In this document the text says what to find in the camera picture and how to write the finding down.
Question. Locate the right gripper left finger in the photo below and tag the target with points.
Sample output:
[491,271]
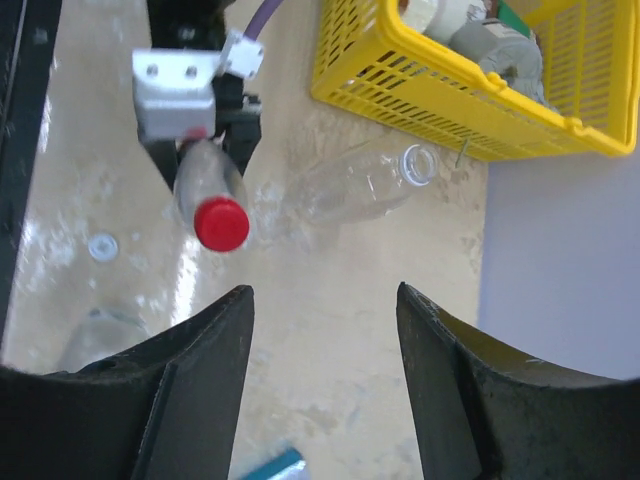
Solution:
[166,408]

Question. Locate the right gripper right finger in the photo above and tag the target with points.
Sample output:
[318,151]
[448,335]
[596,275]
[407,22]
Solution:
[485,410]

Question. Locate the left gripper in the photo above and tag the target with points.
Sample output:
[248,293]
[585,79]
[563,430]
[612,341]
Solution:
[238,127]

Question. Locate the clear bottle with red ring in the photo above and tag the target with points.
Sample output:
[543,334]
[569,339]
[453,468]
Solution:
[205,171]

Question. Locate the red bottle cap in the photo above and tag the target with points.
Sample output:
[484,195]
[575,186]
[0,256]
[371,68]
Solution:
[221,224]

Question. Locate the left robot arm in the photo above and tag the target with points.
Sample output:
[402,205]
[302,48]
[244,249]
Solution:
[199,26]

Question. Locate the standing clear labelled bottle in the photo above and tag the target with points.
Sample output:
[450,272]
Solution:
[102,333]

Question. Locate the clear bottle lying near basket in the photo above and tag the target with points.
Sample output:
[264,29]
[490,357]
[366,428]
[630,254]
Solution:
[365,183]

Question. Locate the clear white bottle cap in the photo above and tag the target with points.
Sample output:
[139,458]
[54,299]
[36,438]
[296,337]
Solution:
[103,247]

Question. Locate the blue white toothpaste box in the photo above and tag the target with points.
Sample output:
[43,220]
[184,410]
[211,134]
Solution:
[289,465]

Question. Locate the yellow plastic basket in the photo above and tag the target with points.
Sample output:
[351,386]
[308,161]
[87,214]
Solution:
[370,63]

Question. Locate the green box in basket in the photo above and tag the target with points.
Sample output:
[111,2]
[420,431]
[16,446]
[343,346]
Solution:
[508,16]

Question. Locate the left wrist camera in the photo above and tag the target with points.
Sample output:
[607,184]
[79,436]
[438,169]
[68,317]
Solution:
[173,95]

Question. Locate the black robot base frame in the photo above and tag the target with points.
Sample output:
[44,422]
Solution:
[28,35]

